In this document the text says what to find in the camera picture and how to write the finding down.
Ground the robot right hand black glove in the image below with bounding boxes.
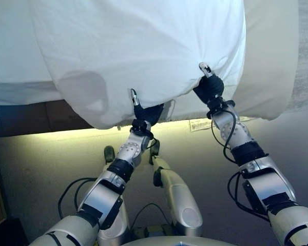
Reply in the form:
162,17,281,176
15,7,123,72
192,62,225,104

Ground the robot left hand black glove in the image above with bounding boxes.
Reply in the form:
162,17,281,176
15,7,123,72
130,88,165,126

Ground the white duvet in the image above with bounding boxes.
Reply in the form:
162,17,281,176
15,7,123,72
0,0,247,130

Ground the cream bed sheet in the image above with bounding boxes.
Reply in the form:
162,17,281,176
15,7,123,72
166,0,300,121

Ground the dark brown bed base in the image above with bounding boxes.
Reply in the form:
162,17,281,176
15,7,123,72
0,100,98,140

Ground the dark green robot right foot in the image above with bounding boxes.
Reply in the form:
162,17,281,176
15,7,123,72
149,139,161,157

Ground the dark green robot foot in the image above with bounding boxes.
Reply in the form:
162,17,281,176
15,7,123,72
149,139,161,157
103,145,117,165

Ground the dark green robot left foot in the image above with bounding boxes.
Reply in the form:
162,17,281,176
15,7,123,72
103,145,117,165

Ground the yellow green pelvis block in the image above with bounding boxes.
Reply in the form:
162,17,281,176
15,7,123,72
133,223,177,238

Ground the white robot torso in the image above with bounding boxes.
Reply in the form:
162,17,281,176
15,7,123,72
119,233,238,246

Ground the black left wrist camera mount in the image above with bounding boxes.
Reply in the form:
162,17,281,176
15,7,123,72
130,118,154,136

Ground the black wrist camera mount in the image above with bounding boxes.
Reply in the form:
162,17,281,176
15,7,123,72
130,118,154,136
206,95,236,119

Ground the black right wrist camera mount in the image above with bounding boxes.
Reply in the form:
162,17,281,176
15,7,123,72
206,95,236,119

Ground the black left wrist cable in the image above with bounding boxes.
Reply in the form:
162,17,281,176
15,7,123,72
143,130,161,157

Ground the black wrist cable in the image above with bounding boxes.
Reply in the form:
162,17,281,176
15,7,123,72
143,130,161,157
210,104,241,165

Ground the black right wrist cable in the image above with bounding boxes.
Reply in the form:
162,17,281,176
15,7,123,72
210,104,241,165

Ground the black pelvis cable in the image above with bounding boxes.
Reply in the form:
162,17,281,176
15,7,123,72
131,202,171,231

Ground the black right elbow cable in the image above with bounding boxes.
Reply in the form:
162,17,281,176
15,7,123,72
226,170,272,223

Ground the black elbow cable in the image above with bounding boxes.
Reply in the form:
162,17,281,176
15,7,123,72
226,170,272,223
57,176,100,221

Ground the black left elbow cable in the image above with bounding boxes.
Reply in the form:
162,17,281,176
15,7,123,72
57,176,100,221

